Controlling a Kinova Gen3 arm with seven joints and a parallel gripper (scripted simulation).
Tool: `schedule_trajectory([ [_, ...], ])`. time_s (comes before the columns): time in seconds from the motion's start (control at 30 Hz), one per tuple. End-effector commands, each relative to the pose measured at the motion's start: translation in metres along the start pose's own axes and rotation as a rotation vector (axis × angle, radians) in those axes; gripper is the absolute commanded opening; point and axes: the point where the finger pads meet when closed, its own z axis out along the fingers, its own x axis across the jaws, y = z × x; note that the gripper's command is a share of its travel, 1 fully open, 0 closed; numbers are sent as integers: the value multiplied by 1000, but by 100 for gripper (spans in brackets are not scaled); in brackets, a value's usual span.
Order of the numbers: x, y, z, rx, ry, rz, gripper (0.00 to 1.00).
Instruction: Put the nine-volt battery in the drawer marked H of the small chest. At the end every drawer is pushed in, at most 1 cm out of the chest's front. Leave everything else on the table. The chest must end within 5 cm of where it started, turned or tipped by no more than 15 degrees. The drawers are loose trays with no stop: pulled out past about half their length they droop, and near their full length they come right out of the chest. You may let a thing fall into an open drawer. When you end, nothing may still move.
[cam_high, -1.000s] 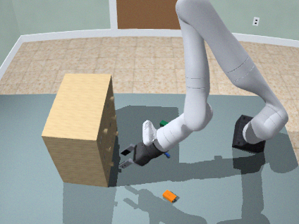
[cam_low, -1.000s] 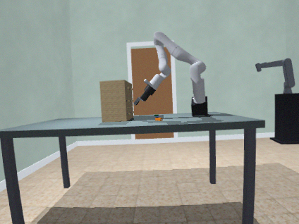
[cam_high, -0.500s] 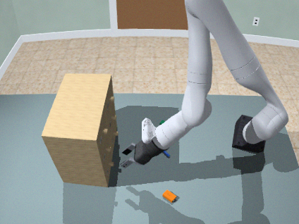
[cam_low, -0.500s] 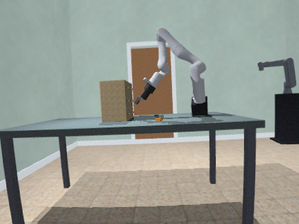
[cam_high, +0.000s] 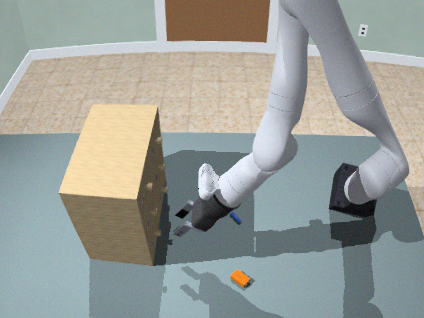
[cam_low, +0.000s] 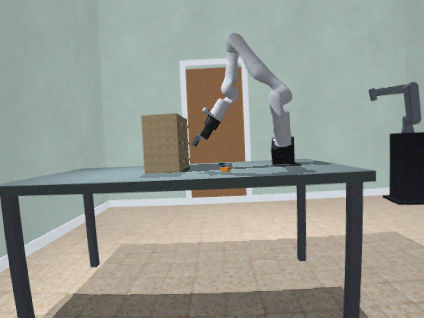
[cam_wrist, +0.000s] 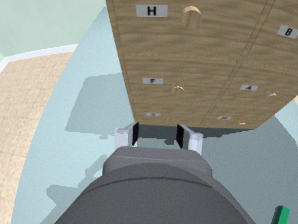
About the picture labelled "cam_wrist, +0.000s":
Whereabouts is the wooden drawer front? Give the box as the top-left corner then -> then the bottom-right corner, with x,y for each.
218,61 -> 298,107
202,104 -> 278,128
113,0 -> 267,57
246,0 -> 298,67
133,100 -> 212,126
124,53 -> 236,102

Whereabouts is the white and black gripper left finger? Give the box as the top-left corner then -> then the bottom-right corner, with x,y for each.
114,122 -> 139,151

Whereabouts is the light wooden chest of drawers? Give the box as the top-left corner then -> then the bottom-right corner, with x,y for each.
105,0 -> 298,129

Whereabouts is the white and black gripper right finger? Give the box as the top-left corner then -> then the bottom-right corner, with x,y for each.
176,124 -> 203,155

